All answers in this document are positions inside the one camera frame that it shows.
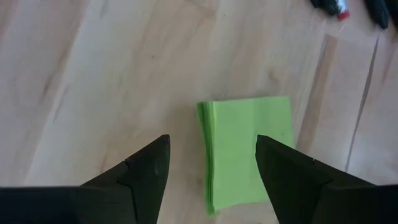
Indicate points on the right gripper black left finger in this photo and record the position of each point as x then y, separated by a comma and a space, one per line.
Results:
146, 180

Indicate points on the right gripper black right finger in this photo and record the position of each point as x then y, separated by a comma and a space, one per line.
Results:
289, 186

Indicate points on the green sticky note pad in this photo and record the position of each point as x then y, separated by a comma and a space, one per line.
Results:
236, 140

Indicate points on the thick black pen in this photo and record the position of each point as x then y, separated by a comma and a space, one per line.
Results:
326, 5

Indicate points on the thin black pen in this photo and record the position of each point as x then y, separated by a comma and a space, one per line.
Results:
379, 14

